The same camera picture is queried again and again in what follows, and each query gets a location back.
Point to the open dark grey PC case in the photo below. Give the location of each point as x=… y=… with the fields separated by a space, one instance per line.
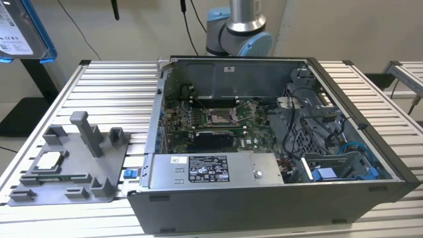
x=251 y=210

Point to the green motherboard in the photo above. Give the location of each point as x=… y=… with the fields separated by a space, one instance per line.
x=257 y=138

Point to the black table corner cap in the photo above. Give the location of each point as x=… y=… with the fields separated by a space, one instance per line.
x=347 y=62
x=86 y=62

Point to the black white case sticker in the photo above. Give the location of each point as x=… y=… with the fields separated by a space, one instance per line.
x=228 y=69

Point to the black graphics card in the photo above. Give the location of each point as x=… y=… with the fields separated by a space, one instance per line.
x=212 y=141

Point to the black hanging antenna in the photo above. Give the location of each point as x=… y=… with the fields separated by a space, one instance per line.
x=115 y=10

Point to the black box under table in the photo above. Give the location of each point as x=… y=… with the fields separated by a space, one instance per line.
x=379 y=81

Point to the CPU socket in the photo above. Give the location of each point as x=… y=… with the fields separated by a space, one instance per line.
x=220 y=116

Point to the silver CPU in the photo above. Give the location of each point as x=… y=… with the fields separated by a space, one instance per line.
x=48 y=160

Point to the long expansion slot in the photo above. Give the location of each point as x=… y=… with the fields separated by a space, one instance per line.
x=218 y=127

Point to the black monitor stand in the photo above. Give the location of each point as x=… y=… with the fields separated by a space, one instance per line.
x=36 y=79

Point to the grey parts rack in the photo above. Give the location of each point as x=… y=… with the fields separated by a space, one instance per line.
x=76 y=163

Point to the silver power supply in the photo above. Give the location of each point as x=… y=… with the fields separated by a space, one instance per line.
x=238 y=171

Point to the grey metal drive cage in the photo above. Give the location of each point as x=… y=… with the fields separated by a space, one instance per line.
x=314 y=134

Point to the hard disk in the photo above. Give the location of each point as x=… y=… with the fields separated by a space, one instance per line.
x=16 y=29

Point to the small blue clip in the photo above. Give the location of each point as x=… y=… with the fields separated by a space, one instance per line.
x=130 y=173

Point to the grey disk bay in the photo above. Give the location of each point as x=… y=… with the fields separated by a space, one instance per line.
x=350 y=161

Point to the neighbouring slatted metal table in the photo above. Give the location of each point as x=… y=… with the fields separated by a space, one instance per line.
x=407 y=72

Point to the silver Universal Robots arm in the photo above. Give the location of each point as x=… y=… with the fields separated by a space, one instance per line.
x=245 y=27

